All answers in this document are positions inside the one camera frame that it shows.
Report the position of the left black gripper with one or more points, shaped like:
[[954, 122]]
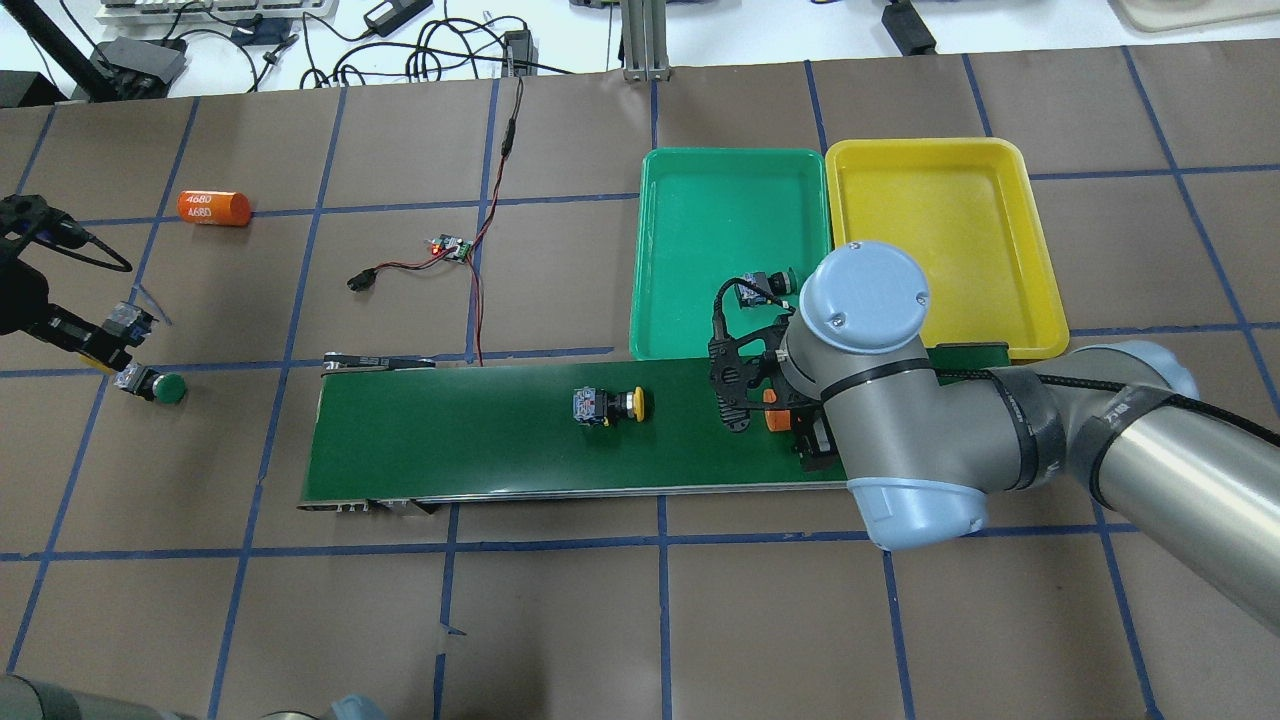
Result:
[[22, 304]]

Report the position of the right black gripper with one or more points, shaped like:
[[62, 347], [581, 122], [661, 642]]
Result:
[[818, 442]]

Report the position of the green push button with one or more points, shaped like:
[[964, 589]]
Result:
[[762, 289], [148, 383]]

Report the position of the yellow push button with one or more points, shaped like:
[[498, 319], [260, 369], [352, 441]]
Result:
[[598, 407]]

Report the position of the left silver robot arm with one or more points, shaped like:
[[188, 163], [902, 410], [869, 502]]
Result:
[[25, 293]]

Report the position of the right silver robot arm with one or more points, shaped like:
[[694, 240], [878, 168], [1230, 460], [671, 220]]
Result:
[[924, 447]]

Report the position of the orange cylinder battery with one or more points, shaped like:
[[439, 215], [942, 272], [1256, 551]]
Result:
[[223, 208]]

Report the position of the green plastic tray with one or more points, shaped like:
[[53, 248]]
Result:
[[707, 215]]

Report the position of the yellow plastic tray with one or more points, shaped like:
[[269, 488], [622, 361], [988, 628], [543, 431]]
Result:
[[964, 210]]

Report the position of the green conveyor belt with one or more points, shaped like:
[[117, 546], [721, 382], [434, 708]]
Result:
[[506, 433]]

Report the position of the black power brick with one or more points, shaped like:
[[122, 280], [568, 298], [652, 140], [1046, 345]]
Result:
[[907, 29]]

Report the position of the beige serving tray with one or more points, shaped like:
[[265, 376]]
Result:
[[1166, 16]]

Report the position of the red black wire board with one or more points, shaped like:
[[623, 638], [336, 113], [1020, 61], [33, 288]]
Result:
[[453, 249]]

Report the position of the aluminium frame post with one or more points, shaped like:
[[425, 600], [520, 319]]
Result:
[[644, 41]]

